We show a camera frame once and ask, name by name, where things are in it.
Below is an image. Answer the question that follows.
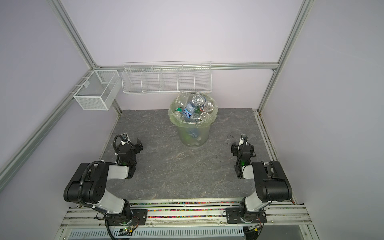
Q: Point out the long white wire shelf basket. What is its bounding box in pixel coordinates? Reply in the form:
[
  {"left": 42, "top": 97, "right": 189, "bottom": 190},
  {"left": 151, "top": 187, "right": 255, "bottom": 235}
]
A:
[{"left": 122, "top": 61, "right": 213, "bottom": 94}]

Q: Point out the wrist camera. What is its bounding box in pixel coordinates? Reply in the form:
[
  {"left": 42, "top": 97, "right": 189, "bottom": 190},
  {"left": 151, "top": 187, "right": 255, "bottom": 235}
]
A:
[
  {"left": 121, "top": 133, "right": 130, "bottom": 143},
  {"left": 239, "top": 135, "right": 248, "bottom": 146}
]

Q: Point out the small white mesh basket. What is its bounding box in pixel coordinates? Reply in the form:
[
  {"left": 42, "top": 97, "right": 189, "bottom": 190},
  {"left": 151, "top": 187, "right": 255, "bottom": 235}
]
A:
[{"left": 74, "top": 70, "right": 122, "bottom": 111}]

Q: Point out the clear bottle blue pink label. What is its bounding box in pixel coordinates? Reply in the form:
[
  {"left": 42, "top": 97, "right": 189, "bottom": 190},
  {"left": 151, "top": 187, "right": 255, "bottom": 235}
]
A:
[{"left": 182, "top": 102, "right": 196, "bottom": 120}]

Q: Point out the clear square bottle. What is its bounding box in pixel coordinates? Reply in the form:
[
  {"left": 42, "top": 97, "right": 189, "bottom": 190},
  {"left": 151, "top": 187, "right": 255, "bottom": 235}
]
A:
[{"left": 173, "top": 92, "right": 189, "bottom": 122}]

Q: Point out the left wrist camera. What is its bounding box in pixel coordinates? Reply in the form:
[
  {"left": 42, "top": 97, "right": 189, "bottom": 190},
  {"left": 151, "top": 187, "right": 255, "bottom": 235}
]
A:
[{"left": 121, "top": 133, "right": 130, "bottom": 143}]

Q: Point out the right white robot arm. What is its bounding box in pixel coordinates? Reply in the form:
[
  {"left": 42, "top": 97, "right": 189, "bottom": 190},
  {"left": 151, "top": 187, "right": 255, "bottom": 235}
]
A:
[{"left": 226, "top": 135, "right": 293, "bottom": 225}]

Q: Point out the blue label bottle back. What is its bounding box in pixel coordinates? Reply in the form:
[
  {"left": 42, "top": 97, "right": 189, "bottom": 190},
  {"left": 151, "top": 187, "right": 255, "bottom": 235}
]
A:
[{"left": 191, "top": 94, "right": 206, "bottom": 107}]

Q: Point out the green lined mesh waste bin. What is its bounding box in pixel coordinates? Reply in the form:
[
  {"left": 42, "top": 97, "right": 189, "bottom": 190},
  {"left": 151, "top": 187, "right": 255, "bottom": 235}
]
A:
[{"left": 168, "top": 92, "right": 219, "bottom": 147}]

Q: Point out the red label clear bottle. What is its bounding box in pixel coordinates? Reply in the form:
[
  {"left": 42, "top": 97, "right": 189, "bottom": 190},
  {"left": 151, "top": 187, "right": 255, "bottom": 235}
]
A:
[{"left": 202, "top": 101, "right": 215, "bottom": 113}]

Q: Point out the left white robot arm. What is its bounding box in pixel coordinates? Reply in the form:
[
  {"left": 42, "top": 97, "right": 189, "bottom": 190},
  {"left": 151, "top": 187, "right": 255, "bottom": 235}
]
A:
[{"left": 64, "top": 134, "right": 146, "bottom": 228}]

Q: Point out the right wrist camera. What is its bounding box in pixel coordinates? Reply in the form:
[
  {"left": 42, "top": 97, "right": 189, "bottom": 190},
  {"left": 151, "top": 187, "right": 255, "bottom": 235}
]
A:
[{"left": 239, "top": 135, "right": 248, "bottom": 146}]

